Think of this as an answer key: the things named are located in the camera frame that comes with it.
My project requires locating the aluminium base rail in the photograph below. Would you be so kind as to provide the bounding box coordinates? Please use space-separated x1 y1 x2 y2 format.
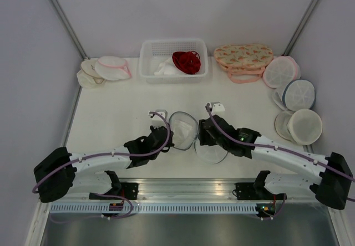
94 177 341 202

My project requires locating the white satin bra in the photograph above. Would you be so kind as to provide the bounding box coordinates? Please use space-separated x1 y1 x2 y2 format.
174 120 193 146

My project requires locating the pink-trimmed empty laundry bag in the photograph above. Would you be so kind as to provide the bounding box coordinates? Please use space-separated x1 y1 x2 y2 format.
94 56 131 81

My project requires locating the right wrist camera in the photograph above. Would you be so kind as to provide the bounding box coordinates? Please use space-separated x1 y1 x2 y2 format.
206 102 226 117

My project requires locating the white slotted cable duct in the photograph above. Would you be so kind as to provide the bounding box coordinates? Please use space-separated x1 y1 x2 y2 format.
50 202 258 214

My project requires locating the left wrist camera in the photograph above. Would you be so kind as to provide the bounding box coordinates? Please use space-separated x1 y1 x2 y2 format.
149 110 168 128

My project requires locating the floral bra case stack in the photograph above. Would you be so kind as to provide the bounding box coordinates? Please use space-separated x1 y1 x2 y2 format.
214 44 274 84

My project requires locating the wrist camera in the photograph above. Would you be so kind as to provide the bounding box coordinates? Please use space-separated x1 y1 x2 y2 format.
206 102 226 117
149 110 168 128

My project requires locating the white bra in basket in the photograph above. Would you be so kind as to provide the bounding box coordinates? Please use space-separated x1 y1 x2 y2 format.
154 58 184 76

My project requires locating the beige round laundry bag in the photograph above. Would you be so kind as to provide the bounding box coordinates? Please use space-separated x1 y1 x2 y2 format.
274 109 323 146

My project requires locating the red bra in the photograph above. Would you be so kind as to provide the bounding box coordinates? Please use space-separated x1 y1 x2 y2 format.
172 51 201 75

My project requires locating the white plastic basket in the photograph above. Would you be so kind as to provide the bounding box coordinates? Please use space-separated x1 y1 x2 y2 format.
138 38 209 84

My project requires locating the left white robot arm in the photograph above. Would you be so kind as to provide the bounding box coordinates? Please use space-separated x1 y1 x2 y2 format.
32 126 174 203

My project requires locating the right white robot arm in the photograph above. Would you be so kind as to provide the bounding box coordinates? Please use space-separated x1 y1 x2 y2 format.
199 115 354 210

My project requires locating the blue-trimmed round laundry bag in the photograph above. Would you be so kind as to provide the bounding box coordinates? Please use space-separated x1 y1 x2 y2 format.
272 79 316 112

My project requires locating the white blue-trimmed laundry bag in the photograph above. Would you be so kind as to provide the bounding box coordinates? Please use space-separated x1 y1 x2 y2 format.
169 111 228 165

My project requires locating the pink-trimmed round laundry bag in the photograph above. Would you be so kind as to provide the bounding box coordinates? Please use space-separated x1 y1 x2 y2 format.
262 56 301 89

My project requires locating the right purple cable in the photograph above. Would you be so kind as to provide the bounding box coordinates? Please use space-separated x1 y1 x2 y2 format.
205 104 355 202

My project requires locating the beige empty laundry bag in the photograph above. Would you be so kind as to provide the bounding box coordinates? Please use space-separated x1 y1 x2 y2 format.
77 58 106 89

